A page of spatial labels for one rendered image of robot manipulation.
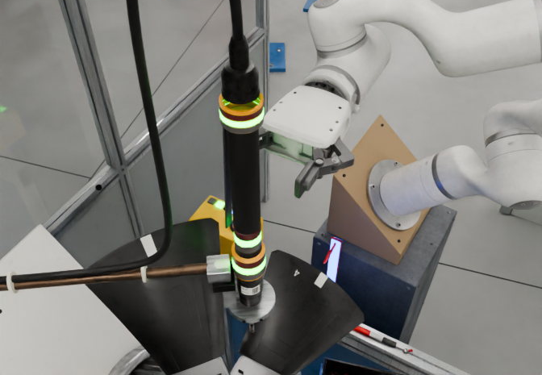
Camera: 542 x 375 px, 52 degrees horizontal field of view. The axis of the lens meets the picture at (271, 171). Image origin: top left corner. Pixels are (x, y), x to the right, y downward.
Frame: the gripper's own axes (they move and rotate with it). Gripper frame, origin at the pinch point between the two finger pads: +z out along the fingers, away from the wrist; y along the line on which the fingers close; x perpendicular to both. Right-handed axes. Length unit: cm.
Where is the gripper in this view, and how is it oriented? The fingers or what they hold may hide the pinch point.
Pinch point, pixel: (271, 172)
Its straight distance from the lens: 69.7
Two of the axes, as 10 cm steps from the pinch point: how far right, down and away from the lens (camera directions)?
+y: -8.8, -3.5, 3.4
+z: -4.8, 6.3, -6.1
